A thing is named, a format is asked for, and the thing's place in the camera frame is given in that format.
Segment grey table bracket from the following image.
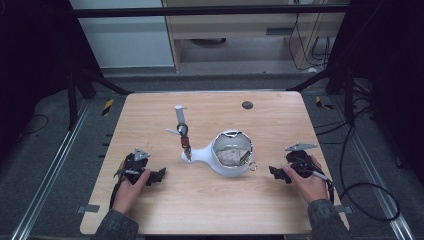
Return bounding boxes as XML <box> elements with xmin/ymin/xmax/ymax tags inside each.
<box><xmin>77</xmin><ymin>204</ymin><xmax>101</xmax><ymax>214</ymax></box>
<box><xmin>334</xmin><ymin>204</ymin><xmax>353</xmax><ymax>215</ymax></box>

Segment metal floor rail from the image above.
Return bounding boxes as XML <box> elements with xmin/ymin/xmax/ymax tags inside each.
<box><xmin>333</xmin><ymin>96</ymin><xmax>416</xmax><ymax>240</ymax></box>
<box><xmin>9</xmin><ymin>99</ymin><xmax>91</xmax><ymax>240</ymax></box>

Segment black and yellow tape strip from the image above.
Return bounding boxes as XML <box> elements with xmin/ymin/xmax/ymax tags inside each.
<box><xmin>101</xmin><ymin>98</ymin><xmax>115</xmax><ymax>117</ymax></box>
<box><xmin>315</xmin><ymin>95</ymin><xmax>334</xmax><ymax>110</ymax></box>

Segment black horizontal bar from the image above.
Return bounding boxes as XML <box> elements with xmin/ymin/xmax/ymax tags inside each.
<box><xmin>71</xmin><ymin>4</ymin><xmax>351</xmax><ymax>18</ymax></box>

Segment person's right hand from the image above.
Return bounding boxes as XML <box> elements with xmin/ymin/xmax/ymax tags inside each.
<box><xmin>282</xmin><ymin>155</ymin><xmax>329</xmax><ymax>205</ymax></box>

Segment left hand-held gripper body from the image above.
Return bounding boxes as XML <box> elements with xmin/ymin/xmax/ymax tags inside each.
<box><xmin>123</xmin><ymin>147</ymin><xmax>151</xmax><ymax>185</ymax></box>

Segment wooden desk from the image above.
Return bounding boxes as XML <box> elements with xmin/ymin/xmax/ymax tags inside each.
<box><xmin>162</xmin><ymin>0</ymin><xmax>351</xmax><ymax>73</ymax></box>

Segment thick black floor cable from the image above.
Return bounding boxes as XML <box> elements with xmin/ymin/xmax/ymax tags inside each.
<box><xmin>338</xmin><ymin>123</ymin><xmax>401</xmax><ymax>223</ymax></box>

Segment thin black floor cable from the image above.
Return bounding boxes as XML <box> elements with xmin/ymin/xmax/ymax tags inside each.
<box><xmin>19</xmin><ymin>114</ymin><xmax>49</xmax><ymax>136</ymax></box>

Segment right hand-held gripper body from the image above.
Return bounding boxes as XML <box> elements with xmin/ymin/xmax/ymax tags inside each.
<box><xmin>284</xmin><ymin>143</ymin><xmax>319</xmax><ymax>178</ymax></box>

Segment hand-held gripper cable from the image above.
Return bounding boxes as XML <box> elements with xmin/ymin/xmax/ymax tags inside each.
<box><xmin>109</xmin><ymin>169</ymin><xmax>126</xmax><ymax>210</ymax></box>
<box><xmin>311</xmin><ymin>169</ymin><xmax>335</xmax><ymax>203</ymax></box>

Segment keychain with green loop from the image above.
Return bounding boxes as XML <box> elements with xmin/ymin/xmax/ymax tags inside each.
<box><xmin>176</xmin><ymin>122</ymin><xmax>194</xmax><ymax>162</ymax></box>

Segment right hand-held gripper cable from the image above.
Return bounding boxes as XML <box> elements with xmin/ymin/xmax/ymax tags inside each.
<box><xmin>311</xmin><ymin>169</ymin><xmax>335</xmax><ymax>203</ymax></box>

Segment black hanging desk cables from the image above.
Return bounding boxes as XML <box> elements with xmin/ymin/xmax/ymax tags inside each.
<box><xmin>288</xmin><ymin>13</ymin><xmax>331</xmax><ymax>72</ymax></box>

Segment left hand-held gripper cable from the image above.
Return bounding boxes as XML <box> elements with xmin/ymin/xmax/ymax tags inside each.
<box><xmin>109</xmin><ymin>169</ymin><xmax>126</xmax><ymax>210</ymax></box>

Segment white key holder with bowl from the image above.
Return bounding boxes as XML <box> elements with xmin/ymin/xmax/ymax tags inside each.
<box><xmin>165</xmin><ymin>104</ymin><xmax>254</xmax><ymax>178</ymax></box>

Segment white quilted key pouch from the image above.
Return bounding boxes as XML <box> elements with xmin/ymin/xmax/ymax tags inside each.
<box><xmin>216</xmin><ymin>148</ymin><xmax>258</xmax><ymax>172</ymax></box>

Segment dark curtain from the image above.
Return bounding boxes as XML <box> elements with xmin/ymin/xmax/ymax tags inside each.
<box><xmin>0</xmin><ymin>0</ymin><xmax>104</xmax><ymax>158</ymax></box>
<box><xmin>328</xmin><ymin>0</ymin><xmax>424</xmax><ymax>184</ymax></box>

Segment person's left hand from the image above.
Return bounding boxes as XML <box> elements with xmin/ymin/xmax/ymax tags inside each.
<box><xmin>111</xmin><ymin>161</ymin><xmax>152</xmax><ymax>215</ymax></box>

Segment black metal stand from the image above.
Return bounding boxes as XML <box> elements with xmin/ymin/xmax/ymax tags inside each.
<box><xmin>286</xmin><ymin>64</ymin><xmax>356</xmax><ymax>126</ymax></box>
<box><xmin>64</xmin><ymin>66</ymin><xmax>134</xmax><ymax>131</ymax></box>

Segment white cabinet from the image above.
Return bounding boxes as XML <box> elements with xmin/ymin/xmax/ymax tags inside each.
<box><xmin>71</xmin><ymin>0</ymin><xmax>176</xmax><ymax>69</ymax></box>

